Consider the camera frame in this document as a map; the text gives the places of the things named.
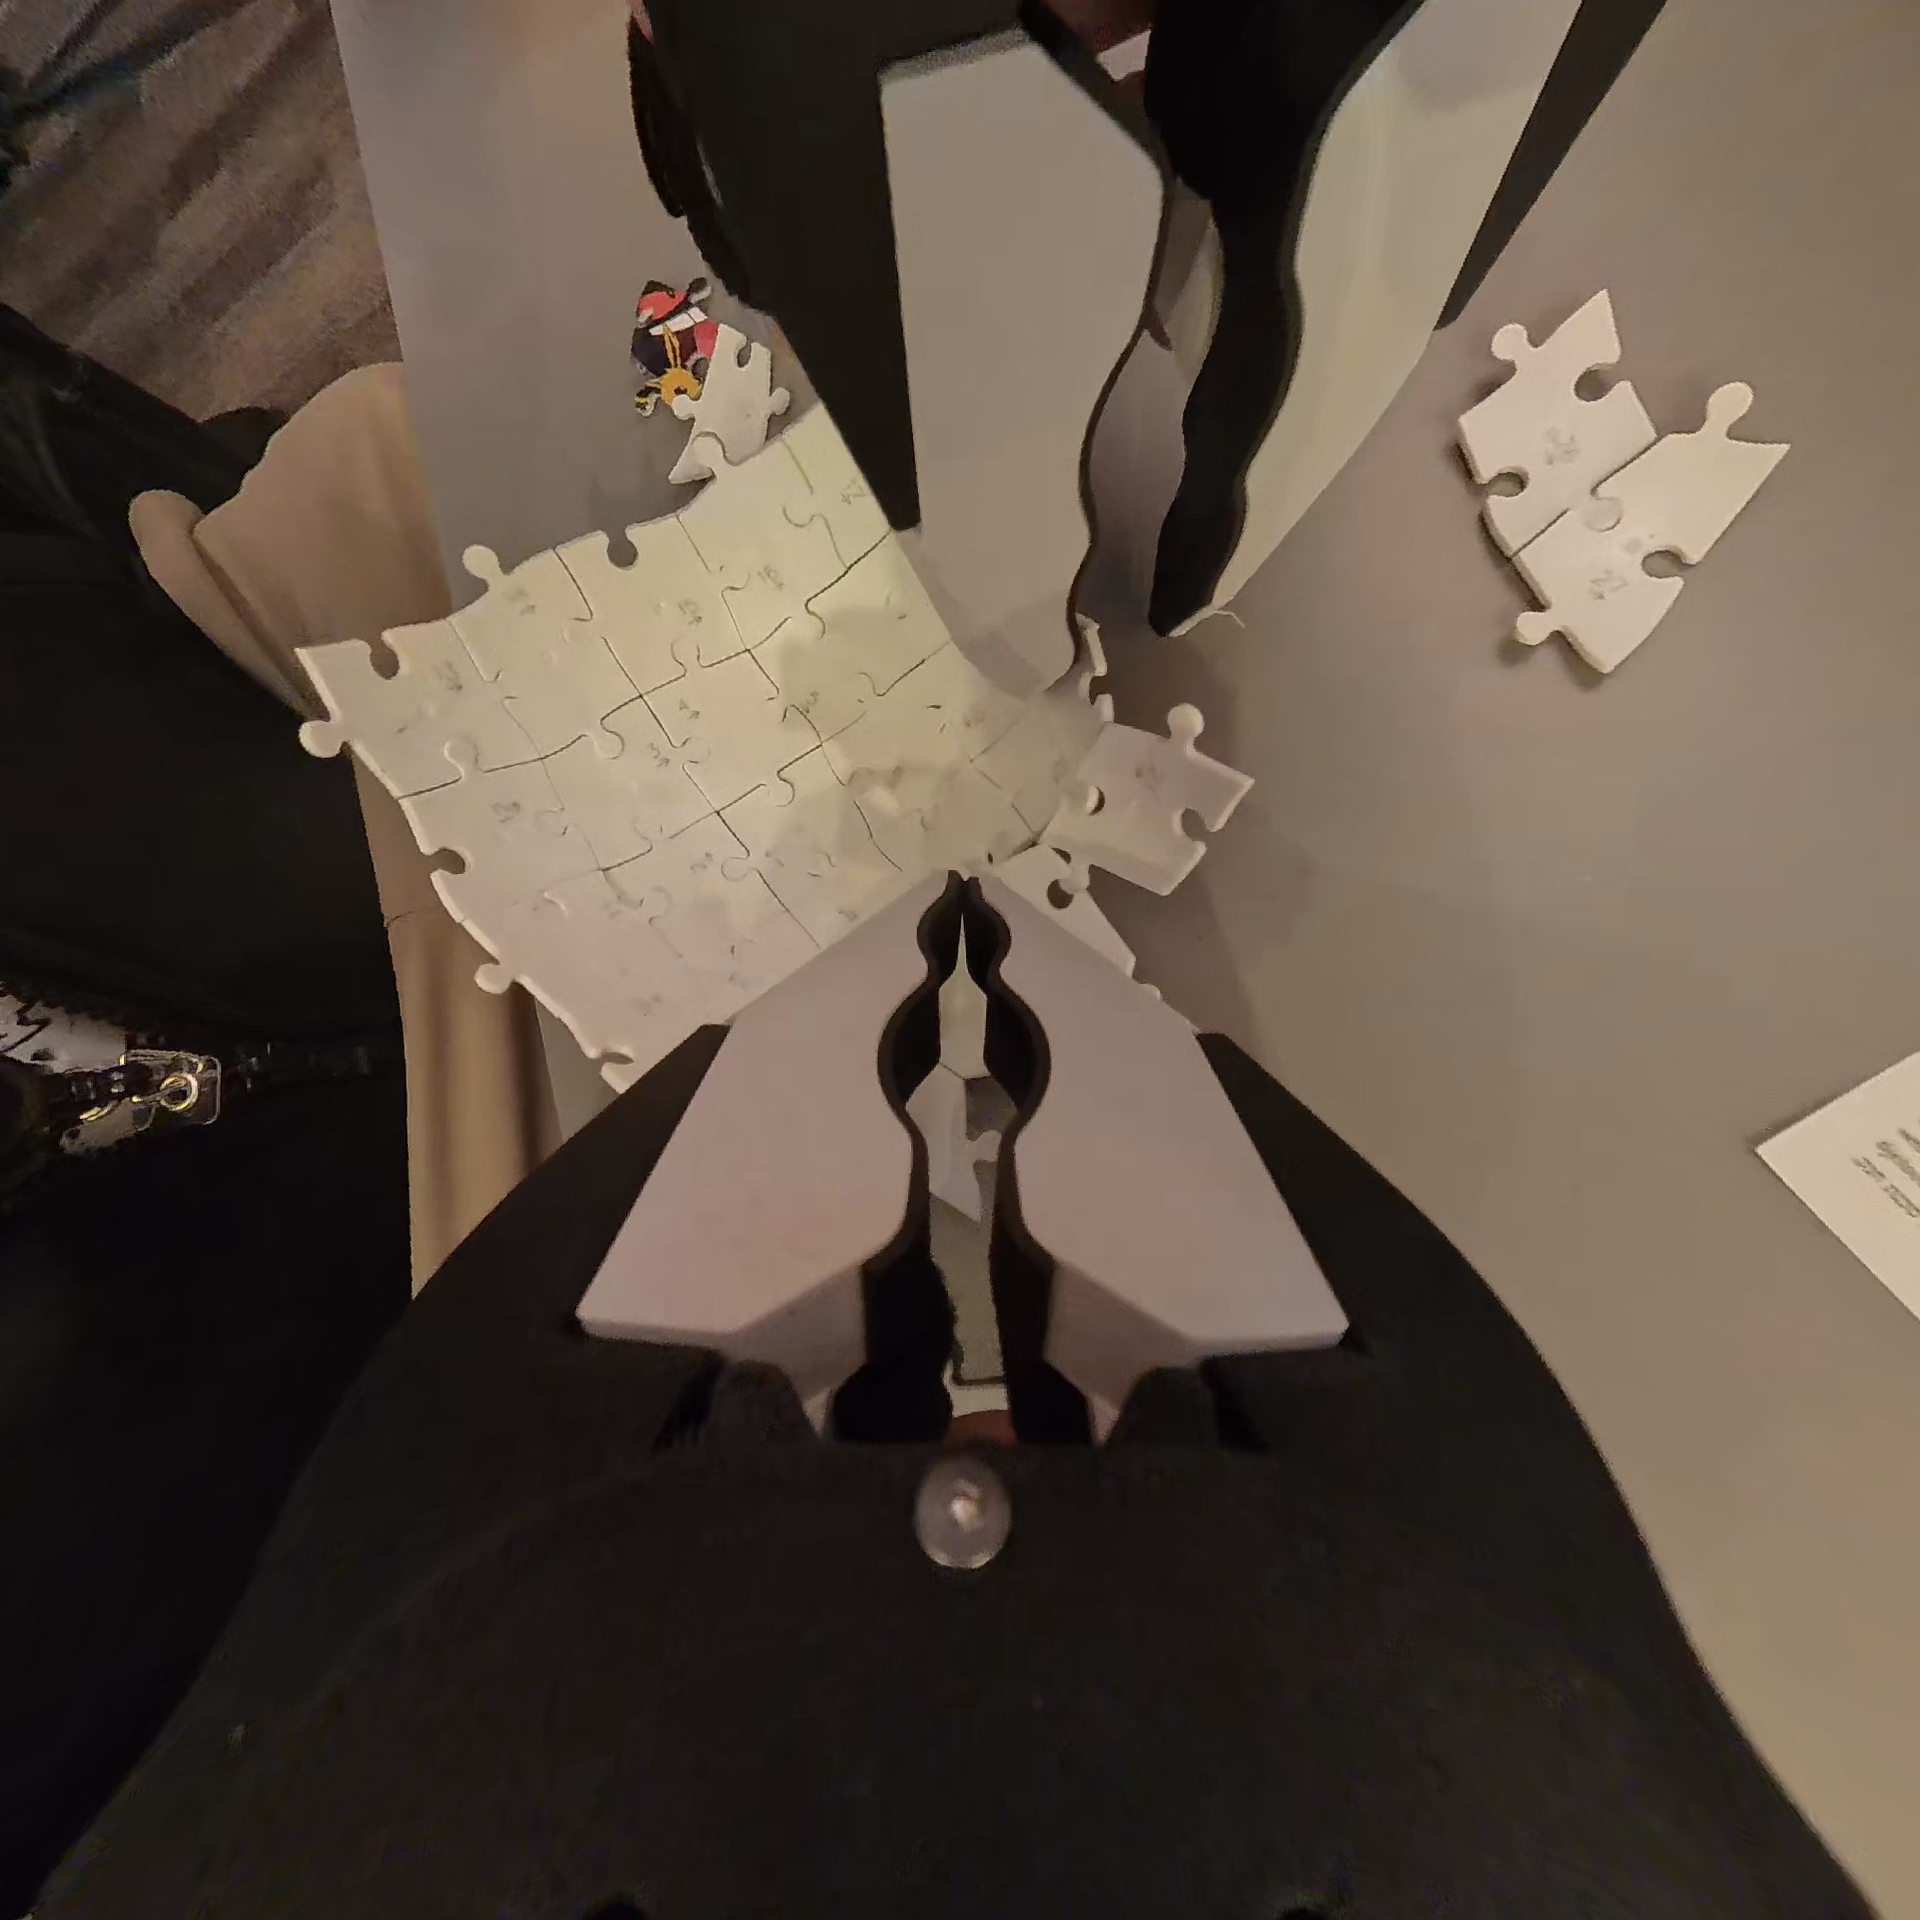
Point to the colourful printed puzzle piece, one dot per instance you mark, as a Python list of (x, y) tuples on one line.
[(668, 338)]

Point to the person's left hand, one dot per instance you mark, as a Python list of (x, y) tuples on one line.
[(1103, 24)]

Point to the white printed instruction leaflet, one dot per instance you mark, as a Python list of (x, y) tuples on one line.
[(1852, 1184)]

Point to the partly built white puzzle ball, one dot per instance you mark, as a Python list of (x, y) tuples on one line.
[(674, 720)]

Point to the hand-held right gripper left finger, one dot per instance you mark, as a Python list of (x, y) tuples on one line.
[(734, 1184)]

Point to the two-piece joined puzzle segment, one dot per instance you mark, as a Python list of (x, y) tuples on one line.
[(1621, 494)]

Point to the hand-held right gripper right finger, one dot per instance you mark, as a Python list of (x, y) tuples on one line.
[(1172, 1184)]

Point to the metal badge clip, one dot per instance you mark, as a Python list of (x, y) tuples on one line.
[(158, 1088)]

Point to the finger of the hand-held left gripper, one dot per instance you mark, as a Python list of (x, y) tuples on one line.
[(1005, 301), (1382, 224)]

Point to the beige trousers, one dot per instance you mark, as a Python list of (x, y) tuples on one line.
[(301, 494)]

